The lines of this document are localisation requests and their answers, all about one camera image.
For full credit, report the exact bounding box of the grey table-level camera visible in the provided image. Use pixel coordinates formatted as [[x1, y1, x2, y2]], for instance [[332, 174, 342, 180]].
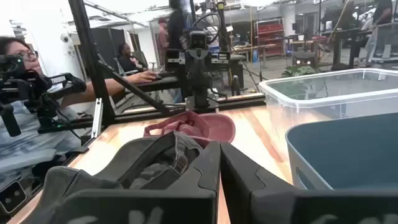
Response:
[[0, 180, 28, 215]]

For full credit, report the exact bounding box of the person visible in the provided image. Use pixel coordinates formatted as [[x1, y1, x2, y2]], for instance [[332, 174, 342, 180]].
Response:
[[157, 17, 170, 65], [365, 0, 394, 66], [167, 0, 188, 52], [0, 36, 158, 190], [117, 43, 149, 74]]

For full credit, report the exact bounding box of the black round device with lights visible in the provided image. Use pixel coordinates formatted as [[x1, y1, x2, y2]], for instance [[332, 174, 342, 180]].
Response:
[[292, 51, 317, 68]]

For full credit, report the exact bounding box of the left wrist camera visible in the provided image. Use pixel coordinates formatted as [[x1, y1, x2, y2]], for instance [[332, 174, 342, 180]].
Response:
[[188, 29, 208, 50]]

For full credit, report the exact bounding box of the red storage shelf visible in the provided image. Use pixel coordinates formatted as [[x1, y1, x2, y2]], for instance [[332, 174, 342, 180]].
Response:
[[255, 20, 285, 58]]

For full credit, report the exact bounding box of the dark grey corduroy cap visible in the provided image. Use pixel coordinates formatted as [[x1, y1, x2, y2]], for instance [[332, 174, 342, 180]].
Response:
[[23, 130, 206, 224]]

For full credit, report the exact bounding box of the white metal bracket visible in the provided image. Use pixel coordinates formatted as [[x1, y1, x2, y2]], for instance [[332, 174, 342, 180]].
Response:
[[91, 98, 104, 139]]

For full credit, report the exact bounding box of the clear plastic bin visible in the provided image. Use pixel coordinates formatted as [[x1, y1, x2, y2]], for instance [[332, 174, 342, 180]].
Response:
[[259, 68, 398, 127]]

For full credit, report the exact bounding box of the maroon corduroy cap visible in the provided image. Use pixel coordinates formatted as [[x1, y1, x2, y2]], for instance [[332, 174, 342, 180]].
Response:
[[143, 111, 236, 147]]

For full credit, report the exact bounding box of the teal plastic bin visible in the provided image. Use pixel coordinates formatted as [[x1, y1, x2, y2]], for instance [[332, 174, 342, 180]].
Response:
[[285, 112, 398, 191]]

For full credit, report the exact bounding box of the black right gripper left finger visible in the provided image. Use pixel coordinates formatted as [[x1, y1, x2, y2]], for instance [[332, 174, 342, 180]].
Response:
[[49, 141, 222, 224]]

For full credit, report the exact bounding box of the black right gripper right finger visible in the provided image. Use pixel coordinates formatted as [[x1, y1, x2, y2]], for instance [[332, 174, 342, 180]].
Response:
[[220, 142, 398, 224]]

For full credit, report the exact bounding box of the black workshop desk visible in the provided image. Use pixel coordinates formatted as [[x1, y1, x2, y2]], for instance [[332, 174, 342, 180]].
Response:
[[322, 27, 374, 71]]

